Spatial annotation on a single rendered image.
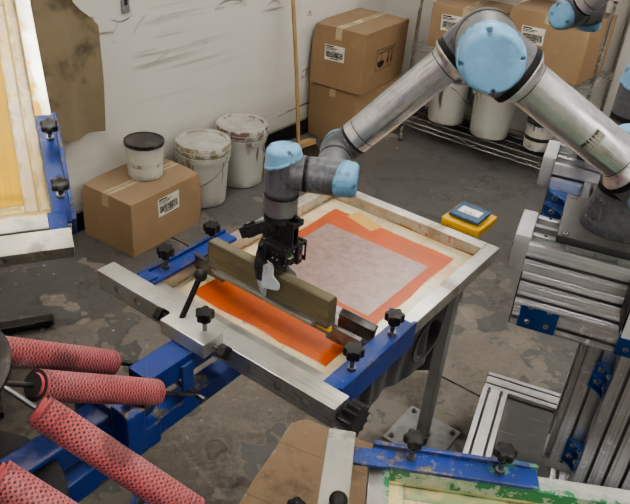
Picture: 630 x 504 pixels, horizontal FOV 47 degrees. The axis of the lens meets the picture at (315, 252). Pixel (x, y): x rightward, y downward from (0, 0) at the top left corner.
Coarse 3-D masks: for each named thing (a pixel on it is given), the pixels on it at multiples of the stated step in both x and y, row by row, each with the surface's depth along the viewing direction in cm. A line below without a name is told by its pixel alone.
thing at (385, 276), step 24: (384, 240) 205; (408, 240) 206; (360, 264) 193; (384, 264) 194; (408, 264) 195; (432, 264) 196; (336, 288) 183; (360, 288) 184; (384, 288) 184; (408, 288) 185; (360, 312) 175; (384, 312) 176; (288, 336) 165; (312, 336) 166
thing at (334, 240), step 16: (320, 224) 210; (336, 224) 211; (352, 224) 212; (320, 240) 202; (336, 240) 203; (352, 240) 204; (368, 240) 204; (320, 256) 195; (336, 256) 196; (352, 256) 196; (304, 272) 188; (320, 272) 188; (208, 288) 178; (224, 288) 179; (224, 304) 173; (240, 304) 174; (256, 304) 174; (256, 320) 169
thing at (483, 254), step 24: (360, 192) 222; (384, 216) 215; (408, 216) 211; (240, 240) 193; (456, 240) 203; (480, 240) 202; (480, 264) 191; (168, 288) 171; (456, 288) 182; (408, 312) 170; (432, 312) 174; (288, 360) 152
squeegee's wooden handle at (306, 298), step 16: (224, 256) 168; (240, 256) 165; (240, 272) 166; (256, 288) 165; (288, 288) 158; (304, 288) 156; (288, 304) 160; (304, 304) 157; (320, 304) 154; (336, 304) 155; (320, 320) 156
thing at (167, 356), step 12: (168, 348) 145; (180, 348) 145; (144, 360) 141; (156, 360) 142; (168, 360) 142; (180, 360) 142; (204, 360) 149; (132, 372) 139; (144, 372) 138; (156, 372) 139; (168, 372) 141; (180, 372) 144; (168, 384) 142
